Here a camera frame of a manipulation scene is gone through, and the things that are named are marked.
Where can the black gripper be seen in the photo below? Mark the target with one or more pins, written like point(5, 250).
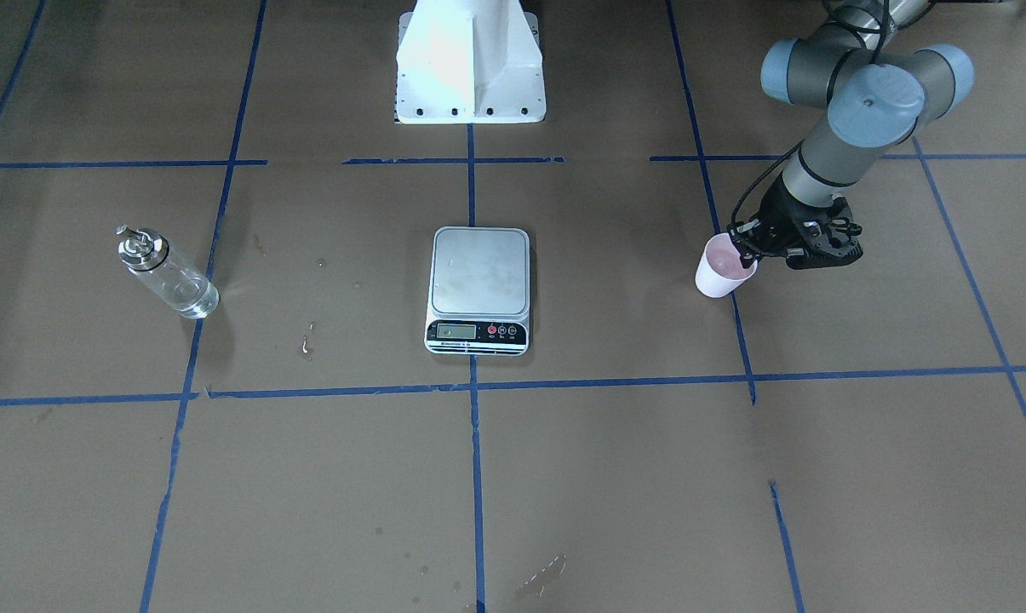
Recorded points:
point(777, 214)

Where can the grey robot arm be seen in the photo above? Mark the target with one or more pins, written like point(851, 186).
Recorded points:
point(871, 100)

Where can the white digital kitchen scale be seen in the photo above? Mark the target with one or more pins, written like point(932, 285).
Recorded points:
point(479, 291)

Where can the glass sauce dispenser bottle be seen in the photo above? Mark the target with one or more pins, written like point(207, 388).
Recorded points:
point(167, 272)

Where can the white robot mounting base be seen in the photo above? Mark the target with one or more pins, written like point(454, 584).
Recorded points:
point(469, 62)

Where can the pink plastic cup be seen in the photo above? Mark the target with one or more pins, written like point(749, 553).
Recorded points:
point(721, 268)

